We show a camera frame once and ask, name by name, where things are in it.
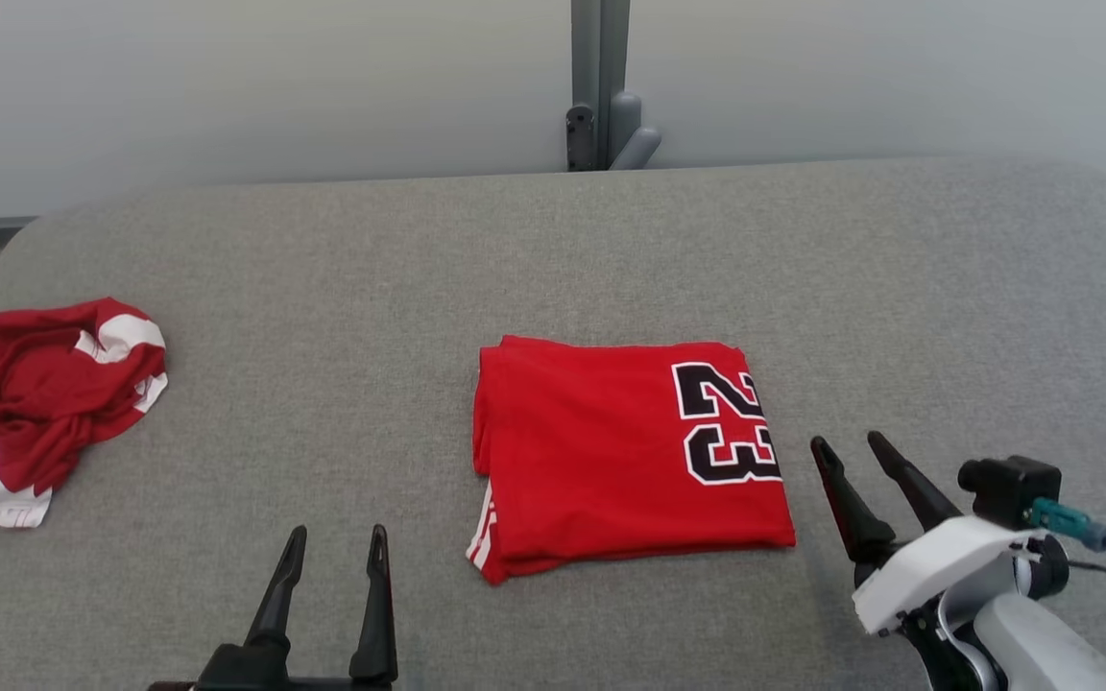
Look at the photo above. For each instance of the red white jersey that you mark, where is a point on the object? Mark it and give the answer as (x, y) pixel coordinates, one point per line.
(25, 393)

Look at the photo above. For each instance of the teal right camera plug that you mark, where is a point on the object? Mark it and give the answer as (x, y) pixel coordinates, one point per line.
(1071, 523)

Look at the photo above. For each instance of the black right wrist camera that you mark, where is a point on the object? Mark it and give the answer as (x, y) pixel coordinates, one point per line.
(1009, 489)

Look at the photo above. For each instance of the grey fabric sofa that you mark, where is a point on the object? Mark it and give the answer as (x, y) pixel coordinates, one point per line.
(323, 403)

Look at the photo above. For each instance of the red jersey number 23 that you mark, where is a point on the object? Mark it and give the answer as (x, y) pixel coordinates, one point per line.
(591, 451)

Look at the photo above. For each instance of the grey rounded post bracket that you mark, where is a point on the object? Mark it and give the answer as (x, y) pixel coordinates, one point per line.
(632, 134)

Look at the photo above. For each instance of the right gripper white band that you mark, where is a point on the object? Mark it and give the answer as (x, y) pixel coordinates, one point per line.
(937, 571)

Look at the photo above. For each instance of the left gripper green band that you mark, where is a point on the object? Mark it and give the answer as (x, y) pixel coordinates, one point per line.
(255, 672)

